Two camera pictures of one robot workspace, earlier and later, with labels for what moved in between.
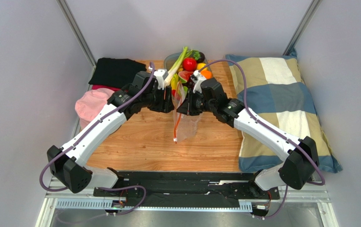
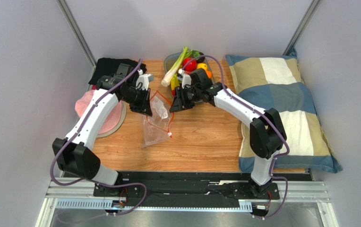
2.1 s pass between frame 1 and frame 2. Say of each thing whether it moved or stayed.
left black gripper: moved
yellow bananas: stayed
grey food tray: stayed
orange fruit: stayed
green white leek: stayed
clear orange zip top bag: moved
